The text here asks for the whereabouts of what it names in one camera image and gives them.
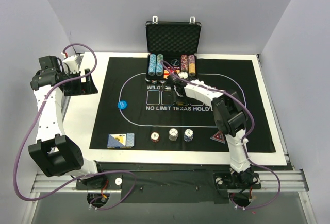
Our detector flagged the blue small blind button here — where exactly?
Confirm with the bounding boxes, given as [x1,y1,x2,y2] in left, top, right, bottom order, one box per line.
[117,100,127,110]

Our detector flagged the grey chip stack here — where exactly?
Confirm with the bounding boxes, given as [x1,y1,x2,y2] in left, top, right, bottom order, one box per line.
[169,128,179,142]

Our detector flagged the red chip stack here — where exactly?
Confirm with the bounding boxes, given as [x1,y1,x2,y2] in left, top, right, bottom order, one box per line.
[150,132,160,143]

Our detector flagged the red triangular dealer marker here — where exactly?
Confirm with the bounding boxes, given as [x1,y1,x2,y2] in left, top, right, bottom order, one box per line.
[210,131,225,144]

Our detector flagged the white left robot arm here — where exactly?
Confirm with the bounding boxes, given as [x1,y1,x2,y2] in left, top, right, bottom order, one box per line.
[28,55,106,189]

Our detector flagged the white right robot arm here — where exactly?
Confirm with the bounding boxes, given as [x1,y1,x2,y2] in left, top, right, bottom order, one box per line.
[166,73,260,187]

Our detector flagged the red playing card box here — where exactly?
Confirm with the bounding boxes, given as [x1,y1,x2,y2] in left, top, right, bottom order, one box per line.
[163,67,180,79]

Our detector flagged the black dealer button in case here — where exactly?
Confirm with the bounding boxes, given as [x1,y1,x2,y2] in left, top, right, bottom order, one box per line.
[171,59,180,66]

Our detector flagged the green grey chip row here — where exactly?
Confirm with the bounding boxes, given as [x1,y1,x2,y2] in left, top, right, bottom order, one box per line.
[156,54,164,76]

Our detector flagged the dark red chip row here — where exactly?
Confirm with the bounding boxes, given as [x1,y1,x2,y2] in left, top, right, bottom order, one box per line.
[180,55,188,72]

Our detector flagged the purple and orange chip row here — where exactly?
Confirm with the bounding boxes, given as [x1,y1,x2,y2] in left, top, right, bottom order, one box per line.
[188,55,196,77]

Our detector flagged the light blue chip row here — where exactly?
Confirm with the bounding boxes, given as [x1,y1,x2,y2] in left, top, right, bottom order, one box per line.
[148,54,157,76]

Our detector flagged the black aluminium poker case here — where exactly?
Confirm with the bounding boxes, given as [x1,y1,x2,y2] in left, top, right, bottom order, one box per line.
[145,16,202,84]

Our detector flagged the blue chip stack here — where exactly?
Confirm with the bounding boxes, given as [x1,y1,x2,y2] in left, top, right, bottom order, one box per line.
[184,129,194,142]

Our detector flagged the black poker felt mat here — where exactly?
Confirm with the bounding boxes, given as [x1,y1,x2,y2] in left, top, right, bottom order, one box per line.
[90,58,275,153]

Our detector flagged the blue playing card deck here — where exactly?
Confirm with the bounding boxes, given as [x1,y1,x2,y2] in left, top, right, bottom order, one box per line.
[107,133,135,149]

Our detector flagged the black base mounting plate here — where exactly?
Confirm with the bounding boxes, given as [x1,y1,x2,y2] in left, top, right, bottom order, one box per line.
[76,162,248,204]

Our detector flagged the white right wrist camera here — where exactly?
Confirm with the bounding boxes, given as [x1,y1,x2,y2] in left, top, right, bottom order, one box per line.
[178,72,188,79]

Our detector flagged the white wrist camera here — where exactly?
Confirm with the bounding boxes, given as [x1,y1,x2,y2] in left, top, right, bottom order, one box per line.
[62,55,83,74]
[178,72,188,79]

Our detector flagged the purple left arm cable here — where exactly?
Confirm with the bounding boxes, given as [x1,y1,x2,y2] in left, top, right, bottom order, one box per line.
[12,43,137,211]

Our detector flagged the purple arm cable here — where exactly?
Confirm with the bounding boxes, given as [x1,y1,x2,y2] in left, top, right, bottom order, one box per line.
[12,43,137,211]
[159,59,282,211]

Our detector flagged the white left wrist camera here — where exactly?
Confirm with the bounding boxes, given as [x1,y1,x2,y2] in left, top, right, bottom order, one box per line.
[62,55,83,74]

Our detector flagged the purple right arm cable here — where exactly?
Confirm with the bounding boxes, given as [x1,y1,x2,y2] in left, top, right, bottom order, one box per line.
[159,59,282,211]

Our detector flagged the aluminium front rail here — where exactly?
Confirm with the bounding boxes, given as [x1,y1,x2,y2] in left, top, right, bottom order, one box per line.
[31,170,309,193]

